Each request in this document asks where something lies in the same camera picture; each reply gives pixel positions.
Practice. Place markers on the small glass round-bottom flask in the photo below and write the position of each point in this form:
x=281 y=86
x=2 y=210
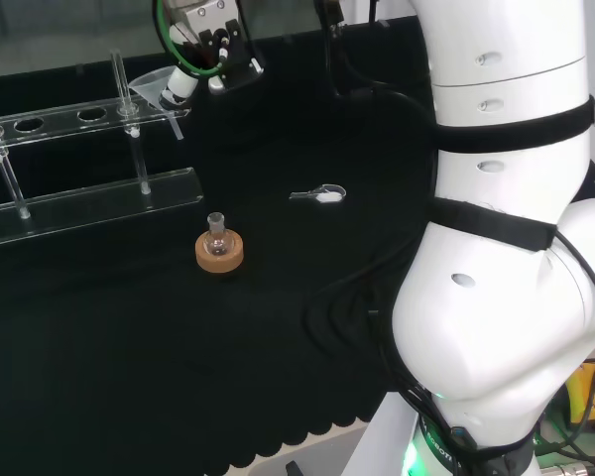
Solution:
x=217 y=242

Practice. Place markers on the clear plastic funnel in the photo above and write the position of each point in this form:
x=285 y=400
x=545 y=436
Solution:
x=146 y=86

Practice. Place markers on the yellow stop button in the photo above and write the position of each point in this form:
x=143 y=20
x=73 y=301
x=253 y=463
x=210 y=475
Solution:
x=582 y=392

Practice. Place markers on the clear acrylic funnel stand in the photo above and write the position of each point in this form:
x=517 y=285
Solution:
x=79 y=208

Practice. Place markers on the black bench cloth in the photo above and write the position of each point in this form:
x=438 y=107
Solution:
x=129 y=372

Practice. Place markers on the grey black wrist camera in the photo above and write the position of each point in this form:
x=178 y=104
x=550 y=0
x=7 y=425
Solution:
x=243 y=64

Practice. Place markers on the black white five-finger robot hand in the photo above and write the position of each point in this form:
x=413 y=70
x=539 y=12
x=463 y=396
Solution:
x=178 y=89

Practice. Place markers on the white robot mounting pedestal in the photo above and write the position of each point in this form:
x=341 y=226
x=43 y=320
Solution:
x=377 y=446

